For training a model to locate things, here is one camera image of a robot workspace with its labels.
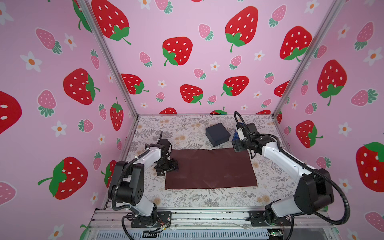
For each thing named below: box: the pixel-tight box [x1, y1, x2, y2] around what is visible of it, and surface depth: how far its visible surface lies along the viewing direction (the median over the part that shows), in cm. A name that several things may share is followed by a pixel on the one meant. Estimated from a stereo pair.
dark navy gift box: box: [205, 122, 231, 147], surface depth 106 cm
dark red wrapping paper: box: [165, 148, 258, 191], surface depth 92 cm
